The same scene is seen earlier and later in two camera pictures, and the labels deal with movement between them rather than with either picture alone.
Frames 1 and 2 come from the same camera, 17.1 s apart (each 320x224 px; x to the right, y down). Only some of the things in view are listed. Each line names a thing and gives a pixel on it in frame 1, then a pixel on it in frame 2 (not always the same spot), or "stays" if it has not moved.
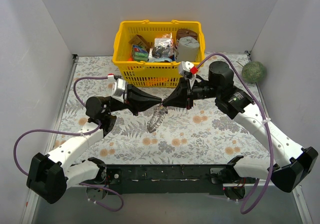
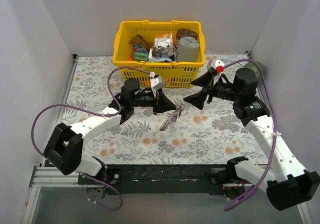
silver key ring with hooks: x=156 y=118 → x=171 y=117
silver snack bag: x=163 y=50 stays
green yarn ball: x=254 y=71 stays
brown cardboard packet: x=139 y=40 stays
